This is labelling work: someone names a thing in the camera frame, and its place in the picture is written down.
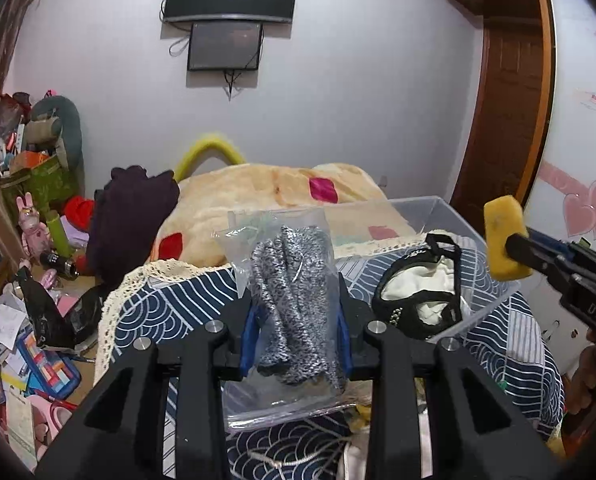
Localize yellow sponge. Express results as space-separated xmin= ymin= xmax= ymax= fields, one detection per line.
xmin=483 ymin=195 xmax=532 ymax=282

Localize bagged grey knit gloves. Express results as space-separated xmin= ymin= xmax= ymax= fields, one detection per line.
xmin=215 ymin=208 xmax=349 ymax=431

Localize person's right hand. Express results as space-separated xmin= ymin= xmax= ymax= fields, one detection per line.
xmin=564 ymin=330 xmax=596 ymax=415

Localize white wardrobe with hearts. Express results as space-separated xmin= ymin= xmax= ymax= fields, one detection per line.
xmin=519 ymin=0 xmax=596 ymax=376

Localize brown wooden door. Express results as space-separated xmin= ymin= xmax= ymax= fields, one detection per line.
xmin=450 ymin=16 xmax=548 ymax=233

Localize navy wave pattern bedspread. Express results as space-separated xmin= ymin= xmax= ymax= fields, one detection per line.
xmin=77 ymin=230 xmax=560 ymax=479

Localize clear plastic storage box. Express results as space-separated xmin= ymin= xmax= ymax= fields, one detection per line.
xmin=325 ymin=196 xmax=520 ymax=342

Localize beige patchwork fleece blanket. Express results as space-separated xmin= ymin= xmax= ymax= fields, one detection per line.
xmin=149 ymin=164 xmax=416 ymax=268

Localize dark purple garment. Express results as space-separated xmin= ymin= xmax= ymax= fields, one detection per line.
xmin=86 ymin=166 xmax=179 ymax=286

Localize green bottle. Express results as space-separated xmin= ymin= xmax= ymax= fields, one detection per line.
xmin=45 ymin=210 xmax=74 ymax=259

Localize yellow fuzzy arch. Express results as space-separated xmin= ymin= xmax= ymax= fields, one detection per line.
xmin=174 ymin=133 xmax=247 ymax=183

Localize pink rabbit toy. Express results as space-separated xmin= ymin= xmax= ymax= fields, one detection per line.
xmin=16 ymin=192 xmax=52 ymax=260

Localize green cardboard box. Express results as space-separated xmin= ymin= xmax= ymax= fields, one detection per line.
xmin=0 ymin=155 xmax=79 ymax=214

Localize green grey plush toy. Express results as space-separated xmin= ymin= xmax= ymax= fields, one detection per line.
xmin=22 ymin=96 xmax=82 ymax=170

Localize small wall monitor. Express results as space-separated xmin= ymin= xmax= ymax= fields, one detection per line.
xmin=187 ymin=21 xmax=263 ymax=72

